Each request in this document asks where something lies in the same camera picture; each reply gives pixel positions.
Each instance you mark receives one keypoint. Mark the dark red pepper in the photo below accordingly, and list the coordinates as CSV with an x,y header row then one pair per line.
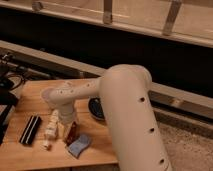
x,y
75,134

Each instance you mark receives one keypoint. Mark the blue sponge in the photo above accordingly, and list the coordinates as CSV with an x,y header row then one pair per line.
x,y
79,145

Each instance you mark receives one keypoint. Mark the metal window frame rail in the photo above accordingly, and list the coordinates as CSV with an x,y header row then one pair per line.
x,y
188,21

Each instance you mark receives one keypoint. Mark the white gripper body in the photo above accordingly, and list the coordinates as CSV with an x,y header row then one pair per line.
x,y
67,115

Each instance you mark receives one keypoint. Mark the black white striped block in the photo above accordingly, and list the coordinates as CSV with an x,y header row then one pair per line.
x,y
30,130

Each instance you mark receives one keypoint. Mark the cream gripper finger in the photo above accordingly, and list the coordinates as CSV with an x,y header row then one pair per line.
x,y
68,132

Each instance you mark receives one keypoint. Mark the black equipment with cables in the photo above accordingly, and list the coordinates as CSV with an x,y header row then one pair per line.
x,y
9,81

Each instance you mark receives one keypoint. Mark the white plastic bottle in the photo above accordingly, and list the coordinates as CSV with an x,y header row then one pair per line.
x,y
51,129

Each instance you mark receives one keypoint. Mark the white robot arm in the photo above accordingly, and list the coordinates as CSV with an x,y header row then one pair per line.
x,y
123,92

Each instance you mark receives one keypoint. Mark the black ceramic bowl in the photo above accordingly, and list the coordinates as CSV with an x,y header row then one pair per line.
x,y
95,108

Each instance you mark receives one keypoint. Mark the translucent plastic cup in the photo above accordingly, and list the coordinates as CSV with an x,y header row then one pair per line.
x,y
45,95

